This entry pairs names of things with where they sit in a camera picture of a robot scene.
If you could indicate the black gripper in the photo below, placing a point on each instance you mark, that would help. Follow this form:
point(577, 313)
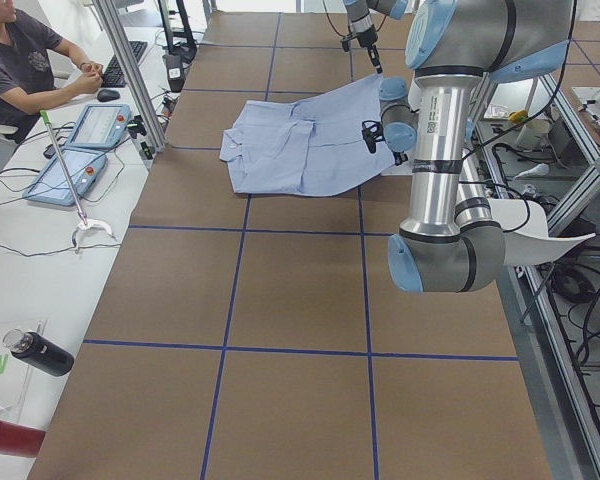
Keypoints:
point(367, 39)
point(401, 158)

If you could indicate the light blue striped shirt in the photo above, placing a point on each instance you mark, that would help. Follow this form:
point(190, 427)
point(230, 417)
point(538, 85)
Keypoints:
point(311, 147)

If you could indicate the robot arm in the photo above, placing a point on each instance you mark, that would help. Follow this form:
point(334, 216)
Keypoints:
point(450, 242)
point(362, 28)

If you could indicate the white plastic chair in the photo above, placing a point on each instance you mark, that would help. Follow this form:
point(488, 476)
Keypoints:
point(528, 242)

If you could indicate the brown paper table cover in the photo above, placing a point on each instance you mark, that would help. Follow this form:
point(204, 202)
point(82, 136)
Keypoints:
point(261, 337)

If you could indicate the black computer mouse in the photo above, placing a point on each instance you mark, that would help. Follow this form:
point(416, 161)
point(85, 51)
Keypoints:
point(107, 95)

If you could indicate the upper teach pendant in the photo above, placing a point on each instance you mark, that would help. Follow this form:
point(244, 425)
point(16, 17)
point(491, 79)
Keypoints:
point(99, 126)

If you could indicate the teach pendant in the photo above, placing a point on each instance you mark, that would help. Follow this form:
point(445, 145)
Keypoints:
point(99, 126)
point(50, 185)

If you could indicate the lower teach pendant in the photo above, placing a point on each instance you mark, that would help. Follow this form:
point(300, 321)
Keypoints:
point(50, 185)

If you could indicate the seated person dark shirt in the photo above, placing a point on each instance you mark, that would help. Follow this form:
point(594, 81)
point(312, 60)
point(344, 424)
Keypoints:
point(26, 79)

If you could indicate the black water bottle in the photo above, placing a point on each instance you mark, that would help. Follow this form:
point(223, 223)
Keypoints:
point(35, 350)

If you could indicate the red water bottle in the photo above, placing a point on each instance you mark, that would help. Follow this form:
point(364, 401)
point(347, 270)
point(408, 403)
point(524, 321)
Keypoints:
point(21, 441)

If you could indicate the aluminium frame post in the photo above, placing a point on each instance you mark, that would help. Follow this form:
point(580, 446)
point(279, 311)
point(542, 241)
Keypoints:
point(108, 15)

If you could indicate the green handled reacher grabber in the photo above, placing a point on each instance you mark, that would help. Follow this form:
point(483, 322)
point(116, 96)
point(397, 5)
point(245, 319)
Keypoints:
point(85, 222)

